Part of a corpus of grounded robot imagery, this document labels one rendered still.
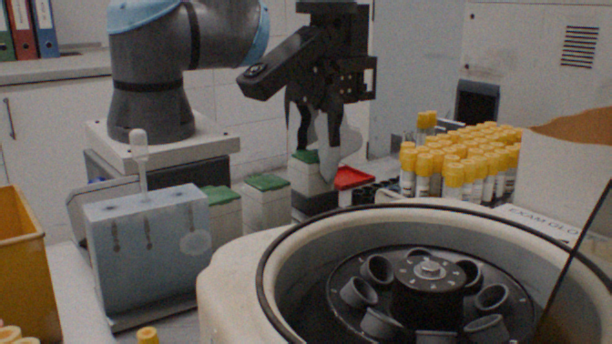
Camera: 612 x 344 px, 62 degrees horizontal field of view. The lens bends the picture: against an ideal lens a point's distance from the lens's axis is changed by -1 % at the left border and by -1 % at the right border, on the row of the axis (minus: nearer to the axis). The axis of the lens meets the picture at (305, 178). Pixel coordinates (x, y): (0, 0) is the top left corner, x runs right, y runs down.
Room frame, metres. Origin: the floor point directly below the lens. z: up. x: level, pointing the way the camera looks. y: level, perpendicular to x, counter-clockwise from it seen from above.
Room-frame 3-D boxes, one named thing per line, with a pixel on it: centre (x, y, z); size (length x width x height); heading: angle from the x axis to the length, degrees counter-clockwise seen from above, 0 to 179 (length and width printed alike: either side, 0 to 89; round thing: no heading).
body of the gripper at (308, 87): (0.62, -0.03, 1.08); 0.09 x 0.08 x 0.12; 125
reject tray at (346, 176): (0.73, -0.06, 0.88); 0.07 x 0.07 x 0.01; 37
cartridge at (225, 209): (0.51, 0.10, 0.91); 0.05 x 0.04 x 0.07; 37
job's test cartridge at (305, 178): (0.60, -0.01, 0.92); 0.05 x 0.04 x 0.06; 35
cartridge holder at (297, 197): (0.60, -0.01, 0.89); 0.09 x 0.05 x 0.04; 35
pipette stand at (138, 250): (0.41, 0.14, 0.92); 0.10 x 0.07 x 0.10; 122
